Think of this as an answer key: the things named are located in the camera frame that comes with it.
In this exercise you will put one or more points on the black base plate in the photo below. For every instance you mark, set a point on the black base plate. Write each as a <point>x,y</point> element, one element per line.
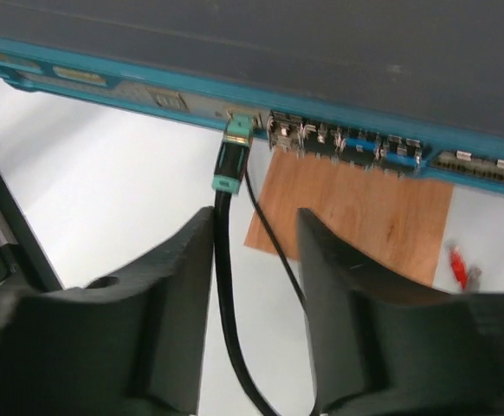
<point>23,263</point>

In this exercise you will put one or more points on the black network switch blue front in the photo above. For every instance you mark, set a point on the black network switch blue front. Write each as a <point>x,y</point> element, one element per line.
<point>411,87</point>

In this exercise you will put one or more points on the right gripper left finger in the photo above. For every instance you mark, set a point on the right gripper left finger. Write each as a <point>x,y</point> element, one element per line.
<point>130,343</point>

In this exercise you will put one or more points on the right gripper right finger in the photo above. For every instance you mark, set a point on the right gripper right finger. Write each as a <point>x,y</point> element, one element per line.
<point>382,344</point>

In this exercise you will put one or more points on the wooden board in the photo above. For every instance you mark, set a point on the wooden board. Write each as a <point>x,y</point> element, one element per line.
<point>398,221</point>

